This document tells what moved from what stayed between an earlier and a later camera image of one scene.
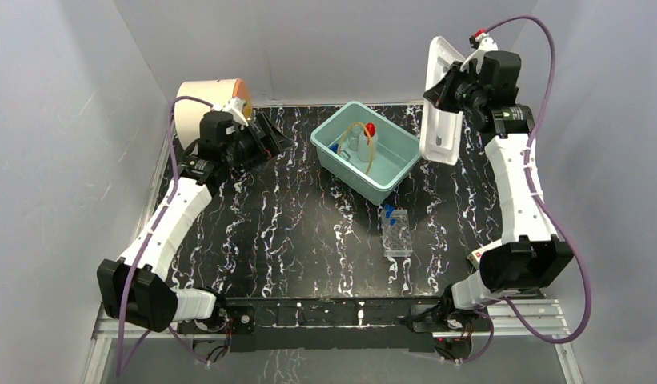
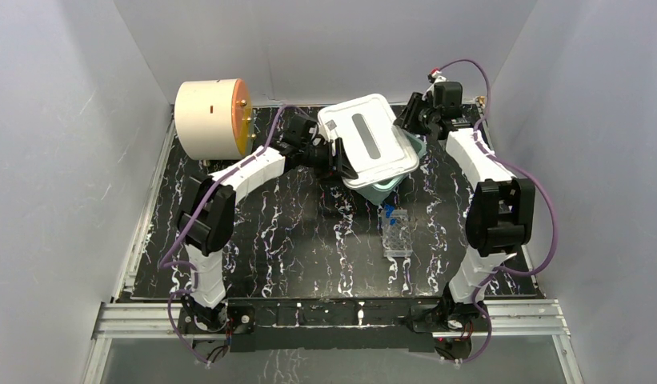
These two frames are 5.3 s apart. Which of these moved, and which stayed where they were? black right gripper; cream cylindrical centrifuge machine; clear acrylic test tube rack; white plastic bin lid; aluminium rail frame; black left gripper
Moved: black right gripper; black left gripper; white plastic bin lid
Stayed: aluminium rail frame; cream cylindrical centrifuge machine; clear acrylic test tube rack
